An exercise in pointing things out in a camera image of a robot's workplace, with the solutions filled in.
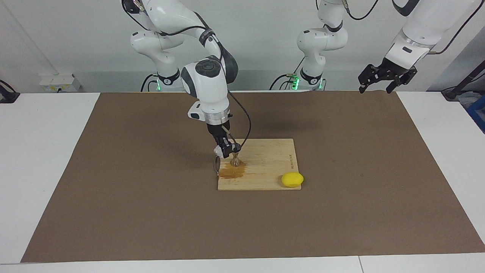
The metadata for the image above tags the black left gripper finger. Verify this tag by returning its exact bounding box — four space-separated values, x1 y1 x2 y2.
358 64 381 94
386 74 411 94

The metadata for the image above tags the steel double jigger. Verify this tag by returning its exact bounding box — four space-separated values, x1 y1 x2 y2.
230 146 243 167

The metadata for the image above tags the bamboo cutting board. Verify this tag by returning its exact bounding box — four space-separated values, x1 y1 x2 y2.
214 138 302 191

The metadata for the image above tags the black stand pole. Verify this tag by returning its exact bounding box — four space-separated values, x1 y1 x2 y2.
441 61 485 101

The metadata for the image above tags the yellow lemon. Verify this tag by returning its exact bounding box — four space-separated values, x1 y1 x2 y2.
281 172 304 188

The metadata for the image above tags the brown table mat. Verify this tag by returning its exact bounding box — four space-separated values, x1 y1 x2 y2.
21 91 485 263

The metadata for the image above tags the white socket box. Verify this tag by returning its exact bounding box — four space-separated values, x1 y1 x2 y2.
39 74 82 93

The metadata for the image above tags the black desk object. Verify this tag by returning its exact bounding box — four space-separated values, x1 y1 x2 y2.
0 80 20 104

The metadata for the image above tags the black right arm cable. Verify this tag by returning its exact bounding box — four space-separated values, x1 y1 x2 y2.
167 25 251 150

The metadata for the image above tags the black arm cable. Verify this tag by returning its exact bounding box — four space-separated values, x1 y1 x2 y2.
343 0 478 55
167 25 251 150

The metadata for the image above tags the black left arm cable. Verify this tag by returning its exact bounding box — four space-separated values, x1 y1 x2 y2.
343 0 478 55

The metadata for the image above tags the black left base cable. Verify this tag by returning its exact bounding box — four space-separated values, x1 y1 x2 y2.
270 57 305 91

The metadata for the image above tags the black base cable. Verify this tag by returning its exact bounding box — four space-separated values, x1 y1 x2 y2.
141 73 158 92
270 57 305 91

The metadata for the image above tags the black right base cable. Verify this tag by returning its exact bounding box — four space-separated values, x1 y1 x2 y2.
141 73 158 92

